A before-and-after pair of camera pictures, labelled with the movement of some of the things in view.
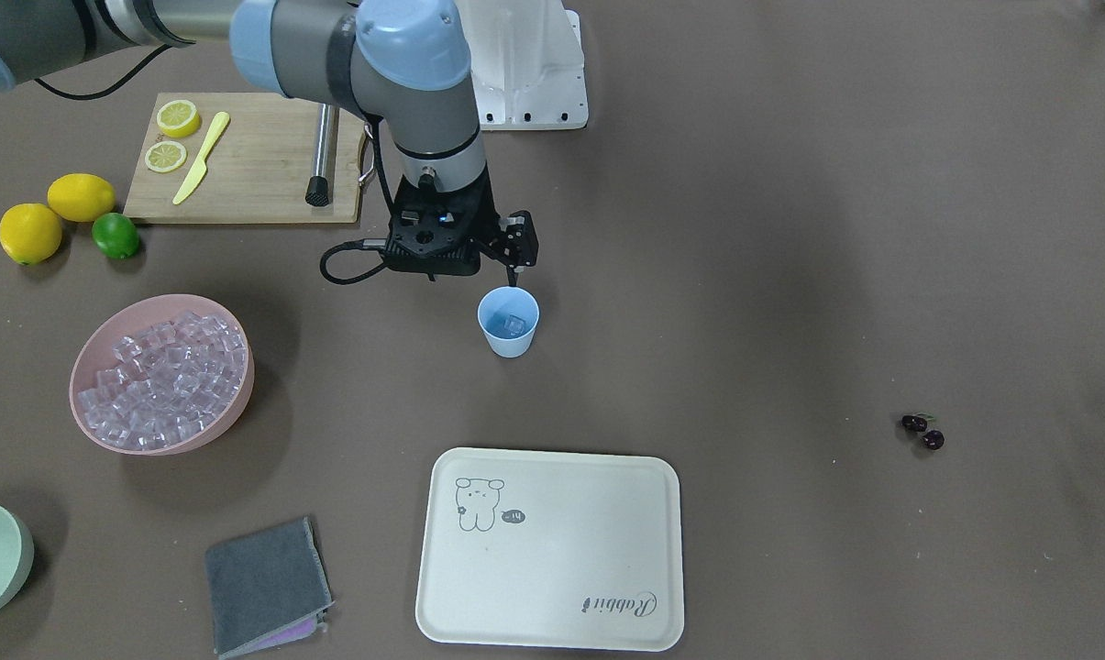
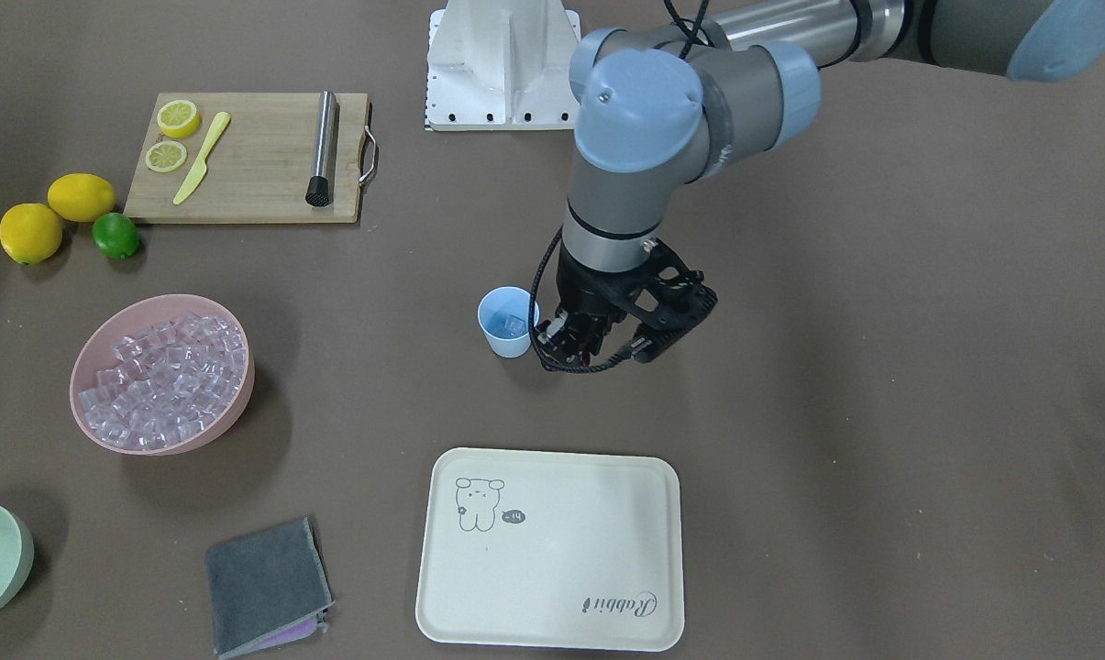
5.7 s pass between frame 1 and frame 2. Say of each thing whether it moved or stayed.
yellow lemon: stayed
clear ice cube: stayed
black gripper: moved
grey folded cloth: stayed
